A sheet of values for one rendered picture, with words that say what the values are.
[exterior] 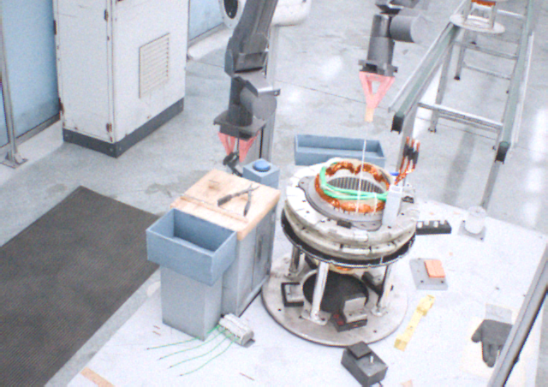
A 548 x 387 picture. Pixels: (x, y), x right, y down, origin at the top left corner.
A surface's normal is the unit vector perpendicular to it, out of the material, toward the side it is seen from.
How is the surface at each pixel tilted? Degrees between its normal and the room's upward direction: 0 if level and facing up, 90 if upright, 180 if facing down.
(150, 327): 0
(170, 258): 90
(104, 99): 90
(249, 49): 114
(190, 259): 90
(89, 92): 91
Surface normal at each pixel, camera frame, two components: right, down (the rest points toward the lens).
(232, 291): -0.44, 0.44
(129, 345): 0.08, -0.85
